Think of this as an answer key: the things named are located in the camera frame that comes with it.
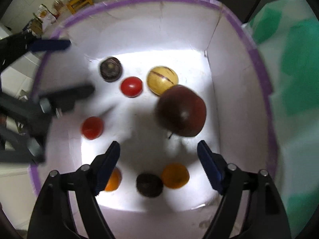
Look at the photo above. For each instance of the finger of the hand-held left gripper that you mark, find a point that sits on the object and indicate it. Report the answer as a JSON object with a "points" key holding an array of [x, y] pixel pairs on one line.
{"points": [[72, 94], [49, 45]]}

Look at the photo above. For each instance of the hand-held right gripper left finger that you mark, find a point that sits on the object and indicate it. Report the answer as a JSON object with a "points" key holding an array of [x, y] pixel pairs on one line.
{"points": [[107, 165]]}

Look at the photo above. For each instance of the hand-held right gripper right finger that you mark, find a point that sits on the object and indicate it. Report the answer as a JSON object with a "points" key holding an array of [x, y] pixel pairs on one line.
{"points": [[209, 165]]}

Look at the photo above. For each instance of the orange mandarin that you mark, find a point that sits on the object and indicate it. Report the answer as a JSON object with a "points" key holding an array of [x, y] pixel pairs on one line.
{"points": [[175, 176], [115, 180]]}

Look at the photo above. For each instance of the red cherry tomato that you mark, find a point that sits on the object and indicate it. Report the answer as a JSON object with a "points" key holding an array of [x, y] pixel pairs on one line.
{"points": [[131, 87], [92, 127]]}

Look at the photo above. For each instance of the dark brown round fruit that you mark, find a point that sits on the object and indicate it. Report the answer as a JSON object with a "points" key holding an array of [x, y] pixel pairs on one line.
{"points": [[149, 185], [111, 69]]}

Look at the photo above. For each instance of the dark red apple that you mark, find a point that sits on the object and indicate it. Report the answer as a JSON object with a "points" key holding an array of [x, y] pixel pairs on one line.
{"points": [[182, 110]]}

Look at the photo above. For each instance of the yellow striped pepino melon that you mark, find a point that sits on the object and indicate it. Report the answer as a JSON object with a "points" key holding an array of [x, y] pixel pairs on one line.
{"points": [[160, 79]]}

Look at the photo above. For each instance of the white box with purple rim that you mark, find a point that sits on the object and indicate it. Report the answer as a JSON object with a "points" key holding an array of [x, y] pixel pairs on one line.
{"points": [[229, 74]]}

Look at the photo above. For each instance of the printed snack bag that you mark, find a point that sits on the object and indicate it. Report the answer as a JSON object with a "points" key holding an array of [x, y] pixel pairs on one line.
{"points": [[46, 16]]}

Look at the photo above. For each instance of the green checked plastic tablecloth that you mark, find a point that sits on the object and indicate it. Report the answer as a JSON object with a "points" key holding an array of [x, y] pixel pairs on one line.
{"points": [[296, 92]]}

